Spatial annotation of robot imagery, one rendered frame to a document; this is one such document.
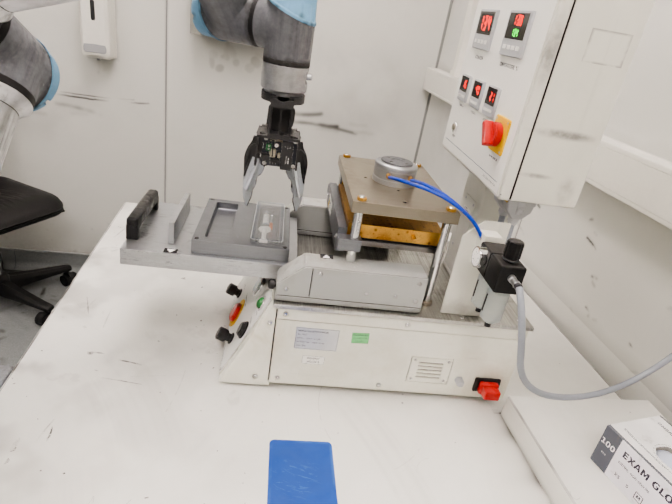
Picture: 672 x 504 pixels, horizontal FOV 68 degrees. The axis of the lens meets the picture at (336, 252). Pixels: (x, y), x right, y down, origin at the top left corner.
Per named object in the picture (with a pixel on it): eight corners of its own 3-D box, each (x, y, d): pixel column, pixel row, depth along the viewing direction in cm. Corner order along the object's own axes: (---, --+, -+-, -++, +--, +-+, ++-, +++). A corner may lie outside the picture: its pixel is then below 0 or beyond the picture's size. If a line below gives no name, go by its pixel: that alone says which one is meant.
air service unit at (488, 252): (478, 294, 87) (503, 216, 80) (511, 345, 74) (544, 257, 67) (449, 291, 86) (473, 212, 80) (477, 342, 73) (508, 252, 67)
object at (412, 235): (414, 211, 106) (424, 168, 102) (441, 258, 86) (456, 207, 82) (334, 201, 104) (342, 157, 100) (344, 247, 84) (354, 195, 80)
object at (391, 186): (440, 209, 110) (456, 151, 104) (490, 278, 82) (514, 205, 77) (332, 195, 107) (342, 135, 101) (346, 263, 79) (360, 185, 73)
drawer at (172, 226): (294, 233, 107) (299, 199, 104) (295, 285, 88) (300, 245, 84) (153, 217, 103) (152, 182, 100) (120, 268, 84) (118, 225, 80)
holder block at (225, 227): (288, 218, 104) (290, 207, 103) (287, 262, 87) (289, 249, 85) (208, 209, 102) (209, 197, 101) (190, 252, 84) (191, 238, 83)
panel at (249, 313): (236, 289, 117) (277, 227, 111) (219, 374, 90) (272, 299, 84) (229, 285, 116) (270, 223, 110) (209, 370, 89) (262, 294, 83)
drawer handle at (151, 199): (159, 208, 99) (159, 189, 97) (137, 240, 85) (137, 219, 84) (148, 207, 98) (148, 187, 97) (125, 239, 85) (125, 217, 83)
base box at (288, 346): (451, 307, 126) (469, 246, 119) (508, 417, 93) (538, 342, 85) (237, 287, 119) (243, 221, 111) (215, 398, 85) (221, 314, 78)
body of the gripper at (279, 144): (251, 169, 82) (257, 94, 76) (255, 154, 89) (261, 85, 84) (298, 175, 83) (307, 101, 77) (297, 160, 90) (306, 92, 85)
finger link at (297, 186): (294, 220, 88) (281, 171, 84) (294, 208, 93) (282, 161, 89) (311, 217, 88) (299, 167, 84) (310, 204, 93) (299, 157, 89)
